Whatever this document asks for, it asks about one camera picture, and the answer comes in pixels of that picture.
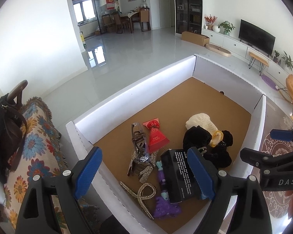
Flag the black fuzzy cloth bundle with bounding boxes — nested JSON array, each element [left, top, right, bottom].
[[182, 126, 233, 169]]

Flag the white cardboard sorting box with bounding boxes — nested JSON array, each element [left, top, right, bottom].
[[66, 54, 266, 233]]

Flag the green potted plant left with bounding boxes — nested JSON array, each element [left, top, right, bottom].
[[218, 21, 236, 35]]

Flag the dark glass display cabinet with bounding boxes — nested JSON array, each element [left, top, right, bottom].
[[175, 0, 203, 34]]

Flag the red candy packet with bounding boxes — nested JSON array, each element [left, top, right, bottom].
[[143, 118, 170, 154]]

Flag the floral sofa cover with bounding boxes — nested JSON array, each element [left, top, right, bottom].
[[4, 98, 73, 233]]

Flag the rhinestone hair claw clip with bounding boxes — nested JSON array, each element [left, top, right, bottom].
[[127, 150, 158, 183]]

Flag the red wall decoration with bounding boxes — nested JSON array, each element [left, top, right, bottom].
[[106, 0, 115, 10]]

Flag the purple floor mat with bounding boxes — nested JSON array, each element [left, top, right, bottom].
[[261, 74, 279, 91]]

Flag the black flat television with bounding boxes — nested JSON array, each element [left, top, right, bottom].
[[238, 19, 275, 55]]

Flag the brown cardboard box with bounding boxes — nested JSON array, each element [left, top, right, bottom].
[[181, 31, 210, 47]]

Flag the black text box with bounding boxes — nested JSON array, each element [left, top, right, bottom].
[[160, 149, 202, 203]]

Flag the green potted plant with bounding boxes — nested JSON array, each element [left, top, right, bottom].
[[282, 51, 293, 72], [218, 21, 236, 35]]

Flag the cream mesh pouch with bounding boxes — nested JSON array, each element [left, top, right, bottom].
[[185, 113, 223, 147]]

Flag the wooden bench stool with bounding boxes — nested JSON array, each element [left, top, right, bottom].
[[248, 52, 269, 75]]

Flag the dining table with chairs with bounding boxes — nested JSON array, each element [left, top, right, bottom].
[[102, 7, 151, 34]]

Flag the white tv cabinet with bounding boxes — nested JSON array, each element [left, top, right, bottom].
[[202, 28, 291, 83]]

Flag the purple toy roller skate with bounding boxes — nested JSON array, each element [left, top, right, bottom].
[[153, 161, 181, 219]]

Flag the green potted plant right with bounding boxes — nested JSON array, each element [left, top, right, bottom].
[[282, 51, 293, 72]]

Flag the small potted plant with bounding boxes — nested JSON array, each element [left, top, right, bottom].
[[273, 50, 280, 63]]

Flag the oval wooden board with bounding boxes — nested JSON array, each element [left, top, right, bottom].
[[205, 43, 232, 57]]

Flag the red flower vase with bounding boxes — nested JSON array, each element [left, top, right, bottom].
[[204, 14, 217, 30]]

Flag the black handbag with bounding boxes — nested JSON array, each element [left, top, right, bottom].
[[0, 80, 28, 184]]

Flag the pearl gold hair clip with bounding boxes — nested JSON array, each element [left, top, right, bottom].
[[120, 181, 157, 220]]

